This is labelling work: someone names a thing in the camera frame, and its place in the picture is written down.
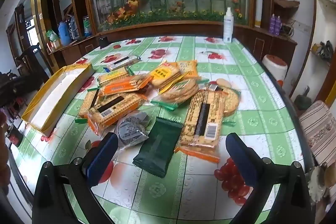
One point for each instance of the blue-edged cracker packet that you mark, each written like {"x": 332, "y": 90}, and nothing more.
{"x": 123, "y": 62}

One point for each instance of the wooden sideboard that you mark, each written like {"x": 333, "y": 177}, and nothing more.
{"x": 183, "y": 28}

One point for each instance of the striped seat cushion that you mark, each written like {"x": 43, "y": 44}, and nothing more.
{"x": 317, "y": 129}

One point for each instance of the orange-edged black-bar cracker packet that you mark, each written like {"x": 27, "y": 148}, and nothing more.
{"x": 118, "y": 111}

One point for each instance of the green plastic bag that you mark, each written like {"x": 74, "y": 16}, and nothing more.
{"x": 52, "y": 36}

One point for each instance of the green fruit-print tablecloth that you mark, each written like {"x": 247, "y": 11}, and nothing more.
{"x": 210, "y": 195}

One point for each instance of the small black jar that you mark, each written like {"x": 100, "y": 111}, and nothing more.
{"x": 103, "y": 42}

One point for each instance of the yellow cardboard box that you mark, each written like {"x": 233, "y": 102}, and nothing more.
{"x": 52, "y": 100}

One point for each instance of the dark wooden chair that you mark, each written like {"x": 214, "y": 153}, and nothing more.
{"x": 30, "y": 61}

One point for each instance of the green round cracker packet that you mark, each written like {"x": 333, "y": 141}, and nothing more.
{"x": 178, "y": 94}

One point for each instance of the yellow-green label cracker packet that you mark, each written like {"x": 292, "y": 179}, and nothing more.
{"x": 113, "y": 76}

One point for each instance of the grey-blue thermos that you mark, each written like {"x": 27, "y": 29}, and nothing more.
{"x": 74, "y": 28}

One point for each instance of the yellow square cracker packet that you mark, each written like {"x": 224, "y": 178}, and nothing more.
{"x": 164, "y": 74}

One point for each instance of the dark green snack packet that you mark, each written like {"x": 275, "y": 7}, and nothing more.
{"x": 157, "y": 148}

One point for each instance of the white spray bottle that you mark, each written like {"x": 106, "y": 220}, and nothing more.
{"x": 228, "y": 27}

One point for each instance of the orange label cracker packet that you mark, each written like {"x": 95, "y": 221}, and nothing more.
{"x": 123, "y": 87}

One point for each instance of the dark green gear bundle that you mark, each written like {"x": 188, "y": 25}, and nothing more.
{"x": 324, "y": 50}

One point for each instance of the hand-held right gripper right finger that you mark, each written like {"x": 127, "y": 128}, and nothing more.
{"x": 241, "y": 158}

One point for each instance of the large orange-edged cracker packet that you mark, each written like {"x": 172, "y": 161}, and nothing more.
{"x": 194, "y": 121}

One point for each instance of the beige carton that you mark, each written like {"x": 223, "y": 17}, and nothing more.
{"x": 54, "y": 45}

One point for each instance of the silver grey snack packet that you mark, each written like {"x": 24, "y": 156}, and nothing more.
{"x": 131, "y": 129}

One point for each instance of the white bucket with red lid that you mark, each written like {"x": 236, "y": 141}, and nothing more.
{"x": 274, "y": 66}

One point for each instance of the blue thermos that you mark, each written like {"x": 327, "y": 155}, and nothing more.
{"x": 64, "y": 33}

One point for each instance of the brown round cookie packet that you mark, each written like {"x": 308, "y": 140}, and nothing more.
{"x": 231, "y": 100}

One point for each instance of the purple bottle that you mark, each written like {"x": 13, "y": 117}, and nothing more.
{"x": 278, "y": 26}
{"x": 272, "y": 26}

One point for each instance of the green-edged square cracker packet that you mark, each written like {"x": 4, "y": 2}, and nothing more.
{"x": 86, "y": 104}

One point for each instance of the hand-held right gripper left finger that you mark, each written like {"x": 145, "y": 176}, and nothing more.
{"x": 102, "y": 158}

